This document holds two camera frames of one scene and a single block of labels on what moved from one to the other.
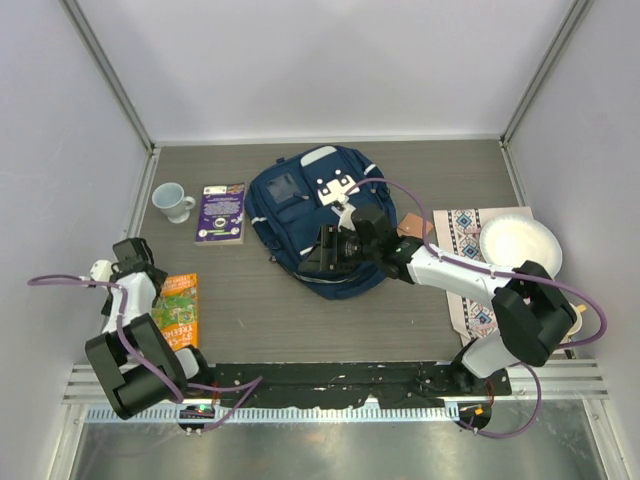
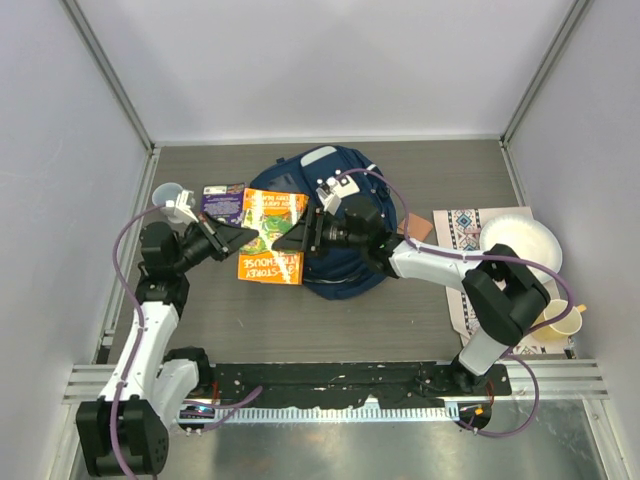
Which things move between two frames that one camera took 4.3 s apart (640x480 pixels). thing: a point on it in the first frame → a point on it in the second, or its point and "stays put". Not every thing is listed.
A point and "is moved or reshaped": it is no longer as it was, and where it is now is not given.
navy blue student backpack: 291,198 stays put
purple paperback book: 220,214 stays put
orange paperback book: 176,310 is moved or reshaped
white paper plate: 509,241 stays put
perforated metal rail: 275,413 stays put
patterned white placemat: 458,233 stays put
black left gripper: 162,279 → 221,237
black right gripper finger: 320,259 → 297,238
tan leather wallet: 412,227 stays put
